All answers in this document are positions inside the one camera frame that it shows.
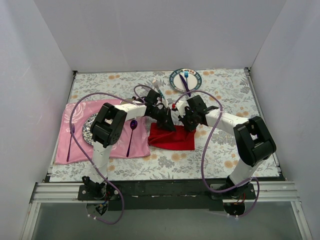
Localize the red cloth napkin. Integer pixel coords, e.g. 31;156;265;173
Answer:
148;123;196;151

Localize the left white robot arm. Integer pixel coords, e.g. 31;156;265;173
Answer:
82;90;175;200

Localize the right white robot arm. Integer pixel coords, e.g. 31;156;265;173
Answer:
172;95;277;199

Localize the purple spoon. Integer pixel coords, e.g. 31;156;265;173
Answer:
126;119;138;158

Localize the purple knife on plate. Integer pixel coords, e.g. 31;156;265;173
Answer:
179;74;191;97

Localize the pink floral placemat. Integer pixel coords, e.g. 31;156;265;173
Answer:
55;99;151;165

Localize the cream enamel mug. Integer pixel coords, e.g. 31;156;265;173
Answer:
120;98;134;105

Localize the white plate blue rim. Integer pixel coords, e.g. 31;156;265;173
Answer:
169;68;203;92

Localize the blue fork on plate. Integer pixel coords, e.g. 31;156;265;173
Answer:
184;71;189;85

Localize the blue floral plate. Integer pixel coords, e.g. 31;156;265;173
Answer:
82;112;98;146

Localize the purple fork on placemat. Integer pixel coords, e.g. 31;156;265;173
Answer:
66;123;75;163

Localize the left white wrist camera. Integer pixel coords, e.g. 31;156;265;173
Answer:
162;98;174;109

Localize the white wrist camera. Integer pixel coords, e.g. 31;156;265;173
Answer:
162;98;174;109
171;100;187;116

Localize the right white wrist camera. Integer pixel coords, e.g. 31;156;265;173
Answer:
171;100;187;116

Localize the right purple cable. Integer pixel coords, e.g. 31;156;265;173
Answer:
172;89;260;218

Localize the purple cable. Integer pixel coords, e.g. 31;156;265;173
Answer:
172;89;260;218
69;84;151;225

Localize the teal handled fork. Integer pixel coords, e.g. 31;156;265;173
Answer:
152;78;165;100

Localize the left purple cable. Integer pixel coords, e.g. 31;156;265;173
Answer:
69;84;151;225

